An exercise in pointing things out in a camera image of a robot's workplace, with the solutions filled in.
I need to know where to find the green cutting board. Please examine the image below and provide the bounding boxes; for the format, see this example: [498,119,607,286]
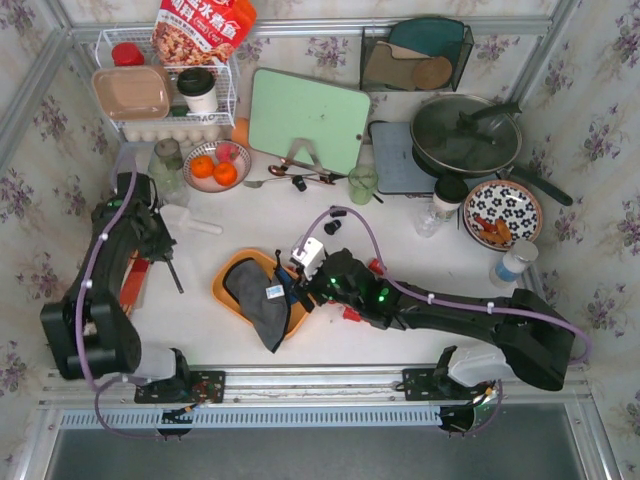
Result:
[248,68,371,174]

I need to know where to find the striped cloth mat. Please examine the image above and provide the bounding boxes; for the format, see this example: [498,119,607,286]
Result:
[119,251,151,318]

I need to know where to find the red snack bag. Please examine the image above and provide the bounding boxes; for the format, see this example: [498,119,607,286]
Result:
[151,0,257,66]

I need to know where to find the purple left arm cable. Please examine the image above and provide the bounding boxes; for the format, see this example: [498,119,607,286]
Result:
[74,154,166,440]

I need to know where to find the copper spoon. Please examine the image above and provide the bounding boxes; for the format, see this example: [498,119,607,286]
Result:
[268,165,342,185]

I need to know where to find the flower patterned plate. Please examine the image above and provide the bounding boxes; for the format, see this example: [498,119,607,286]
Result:
[462,180,543,251]

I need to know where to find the egg tray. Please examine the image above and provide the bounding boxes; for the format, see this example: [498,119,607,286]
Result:
[121,125,226,145]

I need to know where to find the green glass cup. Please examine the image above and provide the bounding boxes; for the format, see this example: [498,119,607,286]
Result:
[348,165,378,205]

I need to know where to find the peach in bowl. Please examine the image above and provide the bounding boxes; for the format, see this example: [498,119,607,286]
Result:
[215,141,240,163]

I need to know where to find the clear plastic cup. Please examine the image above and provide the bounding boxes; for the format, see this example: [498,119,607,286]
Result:
[414,203,445,238]

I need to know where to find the grey blue cloth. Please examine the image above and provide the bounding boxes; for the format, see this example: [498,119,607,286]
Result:
[223,259,299,353]

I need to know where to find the fruit bowl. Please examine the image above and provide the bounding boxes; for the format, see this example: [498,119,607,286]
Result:
[182,140,252,193]

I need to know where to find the orange storage basket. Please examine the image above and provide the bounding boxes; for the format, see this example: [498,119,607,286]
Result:
[211,249,308,353]

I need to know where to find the orange sponge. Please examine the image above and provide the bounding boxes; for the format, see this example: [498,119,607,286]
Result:
[231,117,249,148]

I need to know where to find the black frying pan with lid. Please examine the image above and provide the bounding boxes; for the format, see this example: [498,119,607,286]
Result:
[409,94,573,206]

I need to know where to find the white cup black lid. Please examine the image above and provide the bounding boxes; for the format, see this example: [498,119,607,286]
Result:
[176,67,218,114]

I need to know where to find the orange right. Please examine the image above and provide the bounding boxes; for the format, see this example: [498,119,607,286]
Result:
[213,163,238,187]

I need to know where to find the grey induction cooker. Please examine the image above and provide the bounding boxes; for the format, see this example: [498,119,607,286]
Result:
[368,121,436,195]

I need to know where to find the grey glass jar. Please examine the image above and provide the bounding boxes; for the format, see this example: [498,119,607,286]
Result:
[148,138,189,206]

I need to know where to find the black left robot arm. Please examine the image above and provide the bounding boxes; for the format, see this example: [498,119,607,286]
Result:
[40,172,192,397]

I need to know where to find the orange left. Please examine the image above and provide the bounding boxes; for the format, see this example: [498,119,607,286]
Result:
[190,155,216,179]

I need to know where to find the teal plate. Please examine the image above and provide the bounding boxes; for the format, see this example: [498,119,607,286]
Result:
[388,17,465,61]

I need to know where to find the beige lunch box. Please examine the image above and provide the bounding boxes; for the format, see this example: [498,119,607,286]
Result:
[92,65,172,122]

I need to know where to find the water bottle silver cap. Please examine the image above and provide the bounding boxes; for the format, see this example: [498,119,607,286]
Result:
[489,239,539,288]

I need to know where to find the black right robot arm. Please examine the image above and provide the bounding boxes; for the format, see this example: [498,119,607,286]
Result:
[291,247,577,392]

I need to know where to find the red capsule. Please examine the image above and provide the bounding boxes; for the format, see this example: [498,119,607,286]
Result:
[342,307,361,322]
[368,258,386,276]

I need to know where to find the white wire rack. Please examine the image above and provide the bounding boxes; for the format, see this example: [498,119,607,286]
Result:
[94,27,239,128]

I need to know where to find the black capsule top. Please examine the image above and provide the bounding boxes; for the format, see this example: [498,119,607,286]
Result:
[330,206,348,218]

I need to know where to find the orange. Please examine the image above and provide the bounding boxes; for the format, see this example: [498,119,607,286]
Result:
[213,163,238,187]
[190,155,216,179]

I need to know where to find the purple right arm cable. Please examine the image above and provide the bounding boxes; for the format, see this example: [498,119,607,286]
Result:
[292,205,593,439]

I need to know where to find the round cork coaster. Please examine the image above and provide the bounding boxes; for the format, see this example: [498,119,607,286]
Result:
[412,56,453,90]

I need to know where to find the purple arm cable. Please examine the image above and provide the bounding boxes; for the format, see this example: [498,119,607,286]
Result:
[292,205,593,439]
[74,154,166,440]

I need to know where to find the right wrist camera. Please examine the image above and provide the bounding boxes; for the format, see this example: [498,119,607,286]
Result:
[290,237,326,280]

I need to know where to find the red jar lid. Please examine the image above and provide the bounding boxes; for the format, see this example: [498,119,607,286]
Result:
[111,42,145,67]

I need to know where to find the black handled fork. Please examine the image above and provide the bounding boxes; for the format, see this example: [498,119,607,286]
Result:
[166,260,184,294]

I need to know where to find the fried food pieces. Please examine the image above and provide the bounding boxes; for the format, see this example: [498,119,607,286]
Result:
[474,216,513,246]

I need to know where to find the coffee cup black lid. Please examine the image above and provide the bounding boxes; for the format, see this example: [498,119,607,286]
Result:
[433,175,469,221]

